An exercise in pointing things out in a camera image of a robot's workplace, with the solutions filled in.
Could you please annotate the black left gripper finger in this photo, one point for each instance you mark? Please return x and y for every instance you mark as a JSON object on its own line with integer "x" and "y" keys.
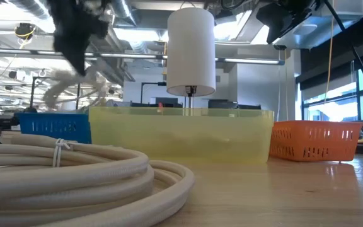
{"x": 74, "y": 50}

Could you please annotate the long ceiling light bar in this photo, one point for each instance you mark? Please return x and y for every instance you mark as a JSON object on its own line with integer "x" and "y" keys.
{"x": 131, "y": 56}

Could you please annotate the blue plastic basket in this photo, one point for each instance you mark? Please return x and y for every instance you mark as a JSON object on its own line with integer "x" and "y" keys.
{"x": 55, "y": 126}

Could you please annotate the white shade table lamp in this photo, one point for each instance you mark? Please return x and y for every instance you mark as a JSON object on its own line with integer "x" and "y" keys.
{"x": 191, "y": 50}

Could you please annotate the orange plastic basket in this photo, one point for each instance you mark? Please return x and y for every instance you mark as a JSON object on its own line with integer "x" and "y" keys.
{"x": 314, "y": 138}

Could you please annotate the yellow plastic tray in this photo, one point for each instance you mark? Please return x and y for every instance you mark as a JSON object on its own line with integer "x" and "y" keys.
{"x": 181, "y": 138}

